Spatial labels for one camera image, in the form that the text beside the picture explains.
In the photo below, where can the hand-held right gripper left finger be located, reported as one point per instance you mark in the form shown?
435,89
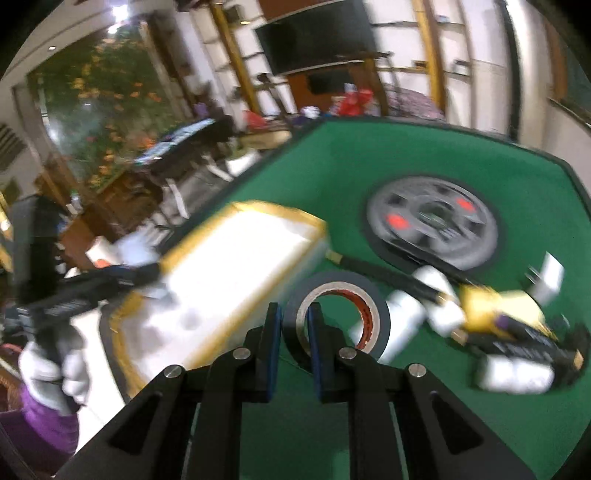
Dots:
273,350

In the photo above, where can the red bag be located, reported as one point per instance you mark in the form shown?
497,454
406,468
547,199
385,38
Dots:
355,101

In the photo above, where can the round grey table control panel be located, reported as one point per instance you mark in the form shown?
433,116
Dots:
434,217

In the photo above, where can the flower wall painting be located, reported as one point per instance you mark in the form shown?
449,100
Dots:
106,106

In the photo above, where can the purple black usb stick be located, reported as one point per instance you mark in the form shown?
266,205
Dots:
505,323

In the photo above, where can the black tape roll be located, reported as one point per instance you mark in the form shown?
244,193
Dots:
344,278

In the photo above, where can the white power adapter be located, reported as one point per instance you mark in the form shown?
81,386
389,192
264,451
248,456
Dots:
549,277

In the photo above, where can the black television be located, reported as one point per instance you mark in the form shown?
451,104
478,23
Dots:
314,41

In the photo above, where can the black rod with brass tip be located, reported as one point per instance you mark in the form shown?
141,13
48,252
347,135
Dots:
369,267

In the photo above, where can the purple floral cloth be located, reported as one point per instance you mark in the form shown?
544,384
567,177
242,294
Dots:
415,104

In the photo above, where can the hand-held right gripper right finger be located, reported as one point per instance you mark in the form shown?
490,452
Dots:
316,350

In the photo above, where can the black vertical pipe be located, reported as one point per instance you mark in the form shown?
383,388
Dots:
515,69

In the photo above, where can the person's left hand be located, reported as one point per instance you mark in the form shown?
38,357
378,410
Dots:
46,376

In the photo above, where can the dark wooden chair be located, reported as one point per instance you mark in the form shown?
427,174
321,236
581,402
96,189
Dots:
272,92
375,83

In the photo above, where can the white yellow-edged storage box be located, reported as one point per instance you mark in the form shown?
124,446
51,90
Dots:
221,277

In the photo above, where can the white blurred object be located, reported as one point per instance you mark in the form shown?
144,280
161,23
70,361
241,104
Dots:
134,251

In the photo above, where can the wooden wall shelf unit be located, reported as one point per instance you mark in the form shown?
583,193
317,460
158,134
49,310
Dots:
295,9

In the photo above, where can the black keyboard instrument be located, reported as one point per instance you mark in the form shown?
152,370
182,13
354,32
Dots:
184,143

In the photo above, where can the white cylinder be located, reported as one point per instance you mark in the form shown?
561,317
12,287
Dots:
512,376
445,316
401,318

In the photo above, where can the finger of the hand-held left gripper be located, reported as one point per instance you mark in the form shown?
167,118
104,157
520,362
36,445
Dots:
131,277

